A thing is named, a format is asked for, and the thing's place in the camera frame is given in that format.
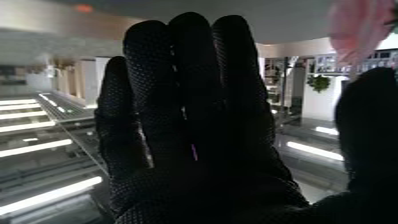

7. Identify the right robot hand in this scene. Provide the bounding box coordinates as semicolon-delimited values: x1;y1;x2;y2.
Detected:
92;11;398;224

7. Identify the pink flower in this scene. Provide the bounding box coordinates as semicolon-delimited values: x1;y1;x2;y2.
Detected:
325;0;398;82

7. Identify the green potted plant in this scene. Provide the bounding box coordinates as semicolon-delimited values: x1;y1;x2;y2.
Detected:
305;74;334;94

